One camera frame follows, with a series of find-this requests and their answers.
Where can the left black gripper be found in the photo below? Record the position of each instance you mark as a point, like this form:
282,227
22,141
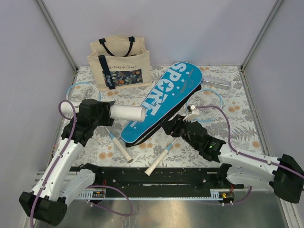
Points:
105,107

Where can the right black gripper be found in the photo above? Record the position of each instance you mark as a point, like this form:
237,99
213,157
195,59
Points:
169,126

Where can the white shuttlecock tube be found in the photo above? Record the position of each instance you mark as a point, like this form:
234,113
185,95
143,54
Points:
119,112

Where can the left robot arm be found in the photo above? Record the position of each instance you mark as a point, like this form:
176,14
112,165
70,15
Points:
50,197

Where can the left blue badminton racket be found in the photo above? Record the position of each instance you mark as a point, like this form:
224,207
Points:
85,90

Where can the blue badminton racket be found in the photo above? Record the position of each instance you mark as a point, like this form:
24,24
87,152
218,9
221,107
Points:
205,97
85,90

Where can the right blue badminton racket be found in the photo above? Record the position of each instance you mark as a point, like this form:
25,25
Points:
205,97

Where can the beige canvas tote bag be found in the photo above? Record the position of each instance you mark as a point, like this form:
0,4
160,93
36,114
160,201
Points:
119,62

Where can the blue sport racket cover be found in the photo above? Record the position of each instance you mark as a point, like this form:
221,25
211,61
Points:
177,84

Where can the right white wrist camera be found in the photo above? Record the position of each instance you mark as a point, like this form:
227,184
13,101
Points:
193,113

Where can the left aluminium frame post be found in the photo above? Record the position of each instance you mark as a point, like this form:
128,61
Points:
47,16

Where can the aluminium frame post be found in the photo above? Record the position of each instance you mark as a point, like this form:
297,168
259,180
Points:
47,16
272,14

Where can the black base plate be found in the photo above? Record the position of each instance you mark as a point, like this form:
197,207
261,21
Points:
162,183

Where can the white slotted cable duct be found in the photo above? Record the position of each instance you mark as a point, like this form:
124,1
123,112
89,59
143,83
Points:
91,195

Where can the right aluminium frame post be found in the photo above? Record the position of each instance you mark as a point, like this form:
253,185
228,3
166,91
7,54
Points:
272,14

